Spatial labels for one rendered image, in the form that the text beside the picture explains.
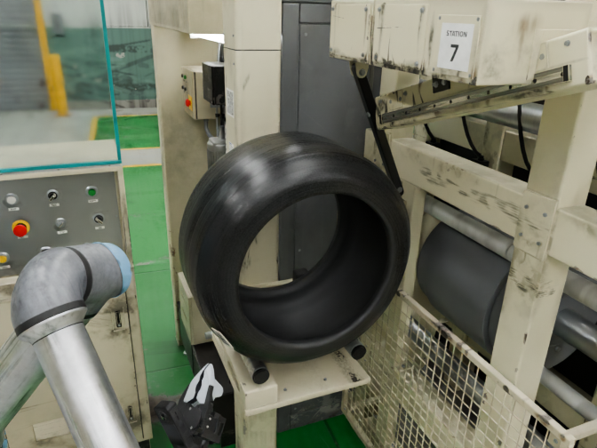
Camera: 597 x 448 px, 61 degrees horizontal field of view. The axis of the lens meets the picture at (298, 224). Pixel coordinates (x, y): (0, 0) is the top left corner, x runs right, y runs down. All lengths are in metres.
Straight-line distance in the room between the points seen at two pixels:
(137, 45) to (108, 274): 9.22
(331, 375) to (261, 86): 0.83
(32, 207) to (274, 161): 0.99
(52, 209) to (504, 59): 1.44
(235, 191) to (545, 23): 0.67
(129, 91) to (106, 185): 8.43
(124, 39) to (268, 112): 8.77
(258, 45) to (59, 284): 0.81
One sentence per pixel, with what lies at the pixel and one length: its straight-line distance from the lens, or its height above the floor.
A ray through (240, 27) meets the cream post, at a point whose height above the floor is 1.71.
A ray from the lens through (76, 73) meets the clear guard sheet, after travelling 1.75.
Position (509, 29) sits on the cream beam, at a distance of 1.01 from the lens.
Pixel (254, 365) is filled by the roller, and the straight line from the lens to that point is 1.35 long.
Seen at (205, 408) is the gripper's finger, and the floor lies 0.98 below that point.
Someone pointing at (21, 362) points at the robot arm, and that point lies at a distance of 1.20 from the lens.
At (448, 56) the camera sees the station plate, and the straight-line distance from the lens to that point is 1.04.
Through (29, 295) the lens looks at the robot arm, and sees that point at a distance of 0.95.
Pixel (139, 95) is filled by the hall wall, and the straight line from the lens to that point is 10.27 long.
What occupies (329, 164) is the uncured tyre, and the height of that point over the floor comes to 1.44.
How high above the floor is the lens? 1.75
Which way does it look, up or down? 23 degrees down
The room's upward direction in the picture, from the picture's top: 2 degrees clockwise
